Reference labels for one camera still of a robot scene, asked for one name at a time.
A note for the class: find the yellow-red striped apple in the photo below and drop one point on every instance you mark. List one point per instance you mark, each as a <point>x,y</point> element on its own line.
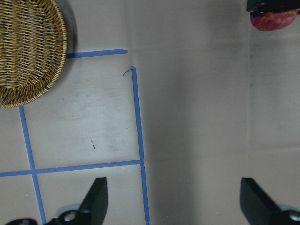
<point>271,21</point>

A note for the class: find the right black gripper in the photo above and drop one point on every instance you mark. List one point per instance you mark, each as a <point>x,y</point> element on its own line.
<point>275,6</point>

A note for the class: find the woven wicker basket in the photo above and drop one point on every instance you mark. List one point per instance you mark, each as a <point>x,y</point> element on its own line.
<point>33,49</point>

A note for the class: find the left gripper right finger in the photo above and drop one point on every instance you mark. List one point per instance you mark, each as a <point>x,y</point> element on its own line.
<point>259,209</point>

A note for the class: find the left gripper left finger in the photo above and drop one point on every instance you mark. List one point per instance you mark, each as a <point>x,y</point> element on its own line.
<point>92,210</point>

